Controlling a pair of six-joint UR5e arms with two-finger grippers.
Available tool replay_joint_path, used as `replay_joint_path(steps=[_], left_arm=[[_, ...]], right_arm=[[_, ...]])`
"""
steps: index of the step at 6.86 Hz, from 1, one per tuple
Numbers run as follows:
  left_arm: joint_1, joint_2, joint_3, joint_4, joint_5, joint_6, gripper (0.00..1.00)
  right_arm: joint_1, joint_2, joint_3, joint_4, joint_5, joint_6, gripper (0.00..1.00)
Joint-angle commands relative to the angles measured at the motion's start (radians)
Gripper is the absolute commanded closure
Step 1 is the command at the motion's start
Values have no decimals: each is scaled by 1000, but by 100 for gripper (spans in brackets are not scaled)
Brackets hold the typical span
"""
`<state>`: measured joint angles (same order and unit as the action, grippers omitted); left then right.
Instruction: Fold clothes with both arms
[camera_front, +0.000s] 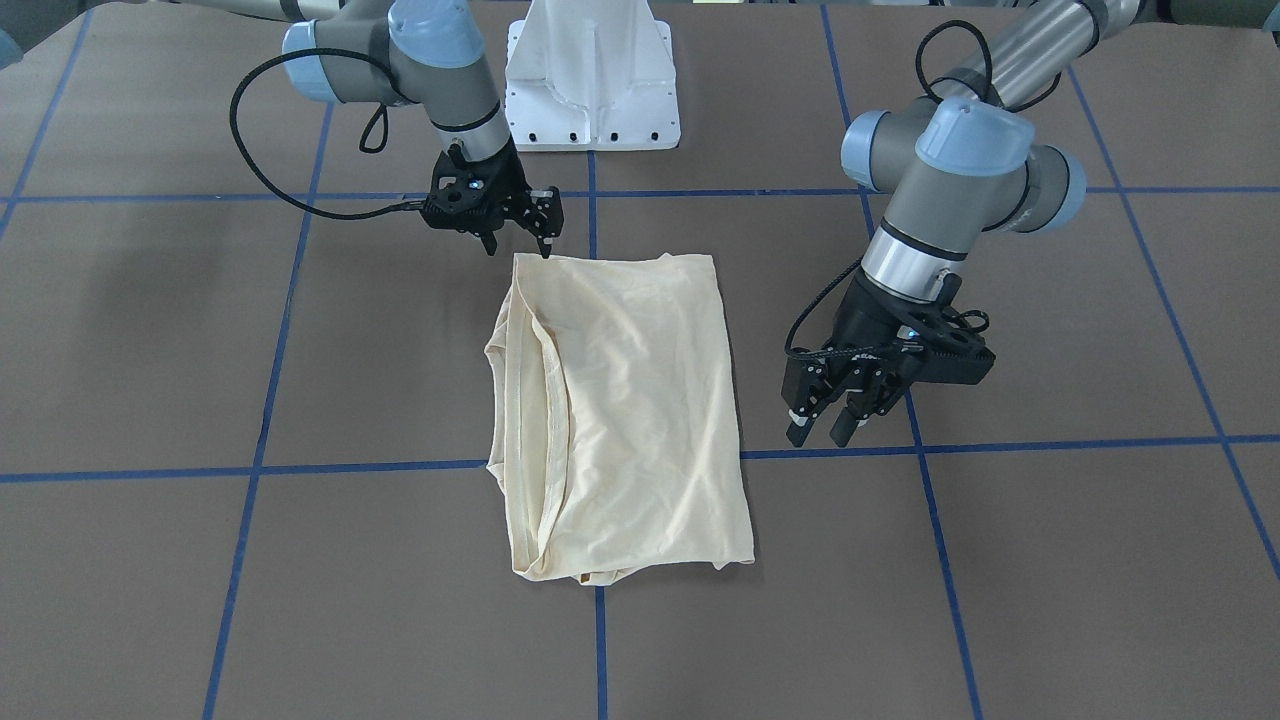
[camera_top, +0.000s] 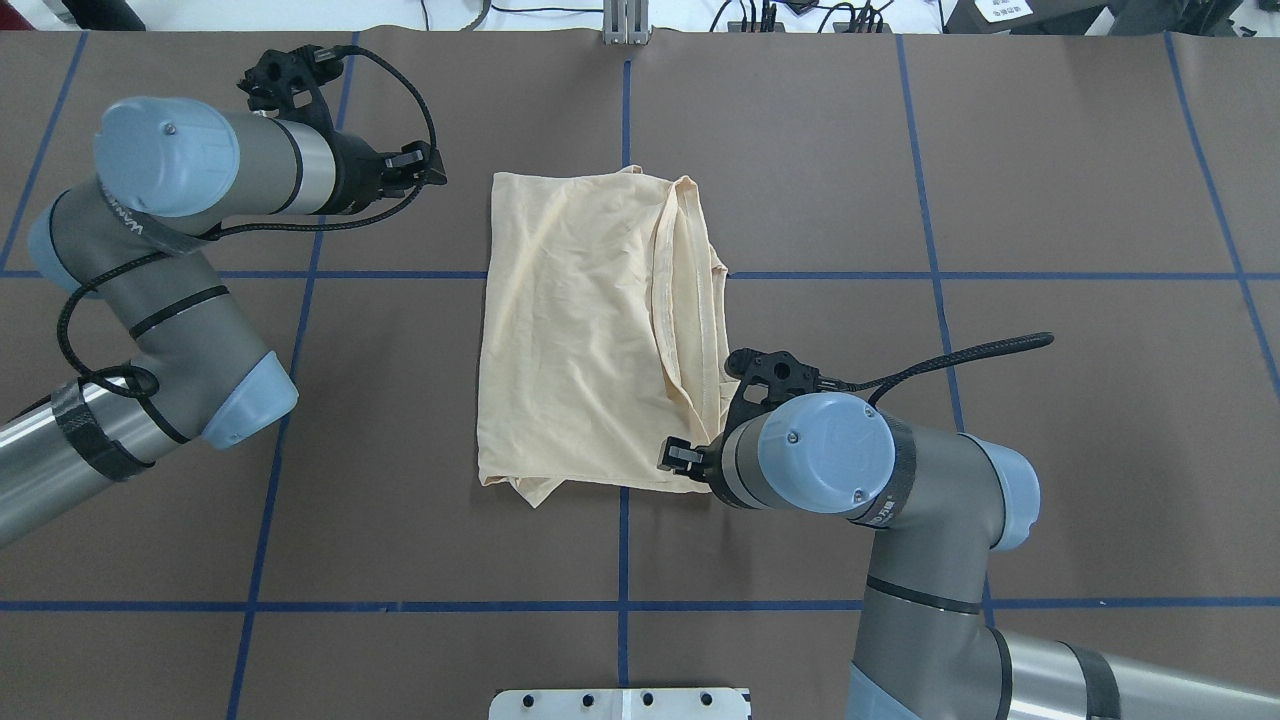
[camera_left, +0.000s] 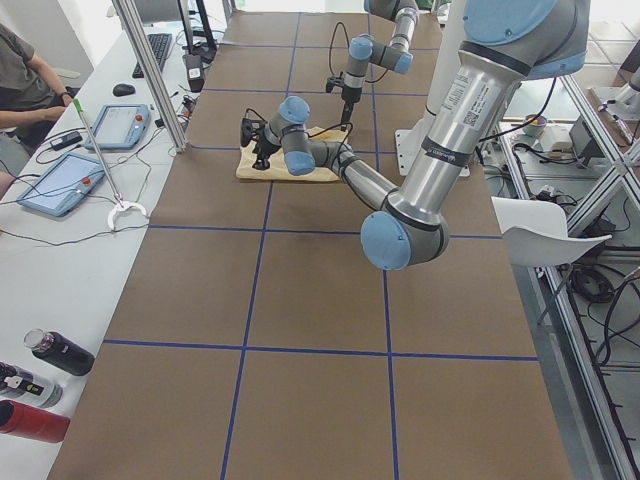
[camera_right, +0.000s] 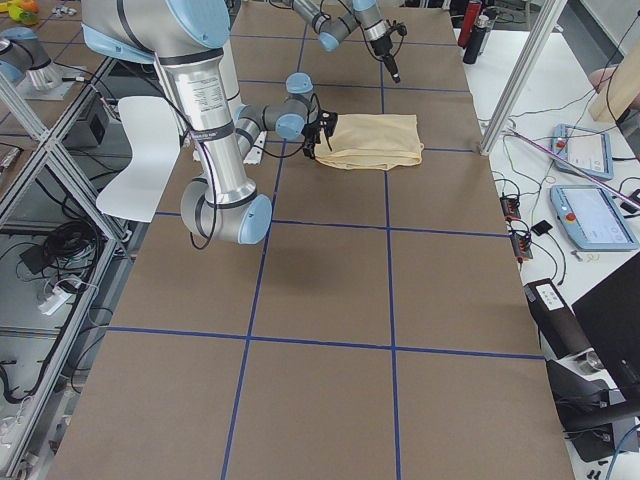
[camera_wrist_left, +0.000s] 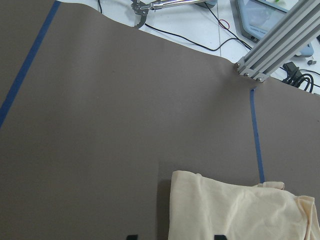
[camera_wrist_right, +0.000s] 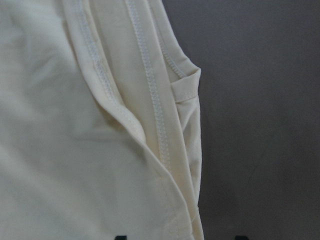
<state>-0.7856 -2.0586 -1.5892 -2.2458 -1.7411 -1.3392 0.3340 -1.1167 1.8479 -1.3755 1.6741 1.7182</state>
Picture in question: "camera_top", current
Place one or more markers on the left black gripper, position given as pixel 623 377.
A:
pixel 354 172

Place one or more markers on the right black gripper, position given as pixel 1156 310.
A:
pixel 683 457

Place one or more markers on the cream long sleeve printed shirt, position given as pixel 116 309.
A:
pixel 604 333

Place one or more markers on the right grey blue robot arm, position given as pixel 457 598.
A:
pixel 940 504

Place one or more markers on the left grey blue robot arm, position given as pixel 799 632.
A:
pixel 162 352

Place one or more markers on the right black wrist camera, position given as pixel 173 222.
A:
pixel 766 381

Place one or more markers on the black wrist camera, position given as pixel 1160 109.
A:
pixel 288 85
pixel 766 381

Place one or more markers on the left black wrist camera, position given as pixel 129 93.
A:
pixel 288 85

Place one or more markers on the aluminium frame post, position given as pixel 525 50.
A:
pixel 626 22

